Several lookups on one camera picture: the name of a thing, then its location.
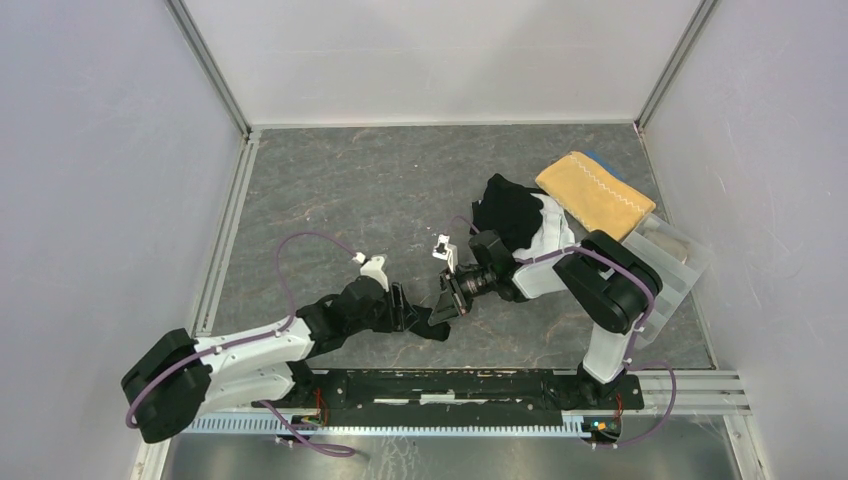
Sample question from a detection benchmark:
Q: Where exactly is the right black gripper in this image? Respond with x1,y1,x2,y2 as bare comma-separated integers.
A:
430,266,496,325

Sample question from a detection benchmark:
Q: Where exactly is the black underwear beige waistband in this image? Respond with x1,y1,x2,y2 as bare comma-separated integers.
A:
404,305,451,342

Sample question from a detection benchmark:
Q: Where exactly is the clear plastic organizer box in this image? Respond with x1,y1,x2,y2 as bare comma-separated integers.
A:
622,214,714,349

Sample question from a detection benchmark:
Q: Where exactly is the white underwear black waistband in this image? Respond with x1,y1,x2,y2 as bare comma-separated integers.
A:
513,193,575,260

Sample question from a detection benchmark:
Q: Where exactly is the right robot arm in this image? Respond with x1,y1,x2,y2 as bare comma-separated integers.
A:
428,230,663,408

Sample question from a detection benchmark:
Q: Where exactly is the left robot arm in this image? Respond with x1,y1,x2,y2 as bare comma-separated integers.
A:
120,276,431,444

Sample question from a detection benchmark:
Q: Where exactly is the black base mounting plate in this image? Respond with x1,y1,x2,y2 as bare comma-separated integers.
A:
272,369,645,428

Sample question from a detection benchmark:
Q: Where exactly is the folded yellow towel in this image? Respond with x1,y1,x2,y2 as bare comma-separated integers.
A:
535,151,656,241

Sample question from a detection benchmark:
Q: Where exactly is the blue cloth under towel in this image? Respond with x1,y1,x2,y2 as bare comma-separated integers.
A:
585,151,624,181

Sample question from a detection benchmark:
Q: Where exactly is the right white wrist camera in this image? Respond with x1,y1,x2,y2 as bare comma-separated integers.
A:
432,234,458,273

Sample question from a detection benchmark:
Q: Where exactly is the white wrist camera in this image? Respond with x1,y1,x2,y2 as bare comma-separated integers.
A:
352,252,390,292
432,234,458,273

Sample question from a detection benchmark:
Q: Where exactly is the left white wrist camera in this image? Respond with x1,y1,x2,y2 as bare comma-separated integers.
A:
352,252,390,292

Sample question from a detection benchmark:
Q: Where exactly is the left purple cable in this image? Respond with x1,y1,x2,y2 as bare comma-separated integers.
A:
124,231,359,460

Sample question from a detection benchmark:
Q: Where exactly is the aluminium frame rail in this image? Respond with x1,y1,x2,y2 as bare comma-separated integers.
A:
181,370,751,438

